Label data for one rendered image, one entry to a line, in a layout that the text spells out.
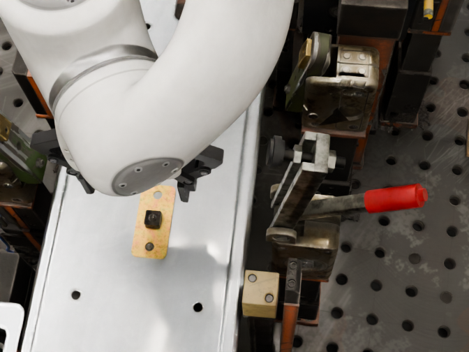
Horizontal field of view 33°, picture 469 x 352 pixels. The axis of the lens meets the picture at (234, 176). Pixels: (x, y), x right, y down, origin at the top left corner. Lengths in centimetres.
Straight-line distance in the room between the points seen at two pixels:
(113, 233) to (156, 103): 44
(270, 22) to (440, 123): 83
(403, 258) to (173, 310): 45
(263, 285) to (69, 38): 38
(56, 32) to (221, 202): 44
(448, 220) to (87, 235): 57
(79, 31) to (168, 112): 7
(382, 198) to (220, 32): 34
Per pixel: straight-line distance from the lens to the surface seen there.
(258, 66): 45
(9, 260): 90
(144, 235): 85
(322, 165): 64
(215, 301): 83
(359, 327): 114
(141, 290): 84
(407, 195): 72
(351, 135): 95
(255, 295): 76
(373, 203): 73
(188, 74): 43
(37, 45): 48
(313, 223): 80
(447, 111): 128
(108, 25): 47
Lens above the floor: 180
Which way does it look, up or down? 67 degrees down
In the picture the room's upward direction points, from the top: 5 degrees counter-clockwise
